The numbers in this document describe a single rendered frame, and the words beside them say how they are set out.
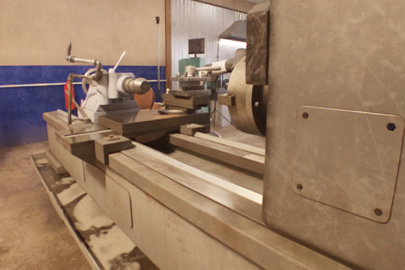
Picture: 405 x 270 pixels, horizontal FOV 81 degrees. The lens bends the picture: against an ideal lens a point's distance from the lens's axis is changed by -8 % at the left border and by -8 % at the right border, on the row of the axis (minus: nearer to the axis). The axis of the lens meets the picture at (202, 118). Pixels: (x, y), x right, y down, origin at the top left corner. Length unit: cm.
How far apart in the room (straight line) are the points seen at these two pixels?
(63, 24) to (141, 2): 172
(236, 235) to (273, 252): 9
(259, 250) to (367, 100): 34
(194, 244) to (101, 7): 513
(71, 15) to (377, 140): 518
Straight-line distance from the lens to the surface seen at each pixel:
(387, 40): 42
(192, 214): 68
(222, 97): 71
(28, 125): 513
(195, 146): 120
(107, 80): 152
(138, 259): 120
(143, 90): 132
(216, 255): 72
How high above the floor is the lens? 115
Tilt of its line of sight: 10 degrees down
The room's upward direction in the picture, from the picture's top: straight up
